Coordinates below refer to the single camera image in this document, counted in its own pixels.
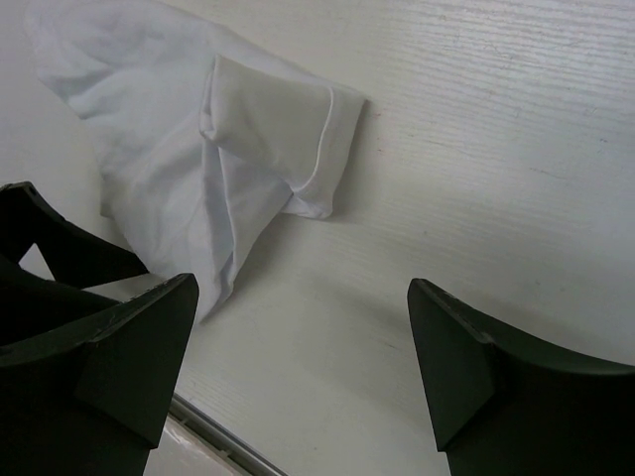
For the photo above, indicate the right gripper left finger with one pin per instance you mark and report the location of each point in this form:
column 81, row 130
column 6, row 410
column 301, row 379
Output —
column 86, row 380

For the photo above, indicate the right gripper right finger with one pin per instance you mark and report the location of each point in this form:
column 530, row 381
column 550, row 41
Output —
column 505, row 402

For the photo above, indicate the white fabric skirt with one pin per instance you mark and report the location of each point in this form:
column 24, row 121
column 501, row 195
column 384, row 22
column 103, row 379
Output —
column 201, row 138

